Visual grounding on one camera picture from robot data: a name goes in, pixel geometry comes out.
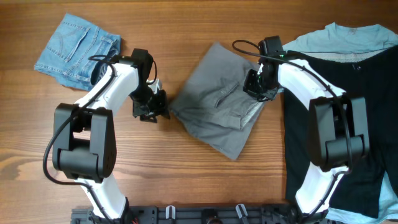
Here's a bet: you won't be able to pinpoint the dark grey base rail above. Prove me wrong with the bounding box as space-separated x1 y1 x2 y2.
70 203 330 224

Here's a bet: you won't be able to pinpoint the grey cotton shorts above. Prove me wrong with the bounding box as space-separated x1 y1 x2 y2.
170 42 264 160

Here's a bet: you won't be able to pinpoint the folded blue denim shorts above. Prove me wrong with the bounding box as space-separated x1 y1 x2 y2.
34 14 121 91

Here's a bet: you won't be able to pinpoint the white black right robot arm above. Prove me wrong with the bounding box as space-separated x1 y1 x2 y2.
243 36 369 222

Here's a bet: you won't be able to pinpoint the light blue t-shirt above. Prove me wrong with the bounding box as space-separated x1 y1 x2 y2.
283 23 397 223

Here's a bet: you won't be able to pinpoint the black shorts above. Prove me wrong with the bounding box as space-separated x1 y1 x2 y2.
284 47 397 218

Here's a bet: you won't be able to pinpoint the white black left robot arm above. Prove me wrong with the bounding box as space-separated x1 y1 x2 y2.
43 49 170 223

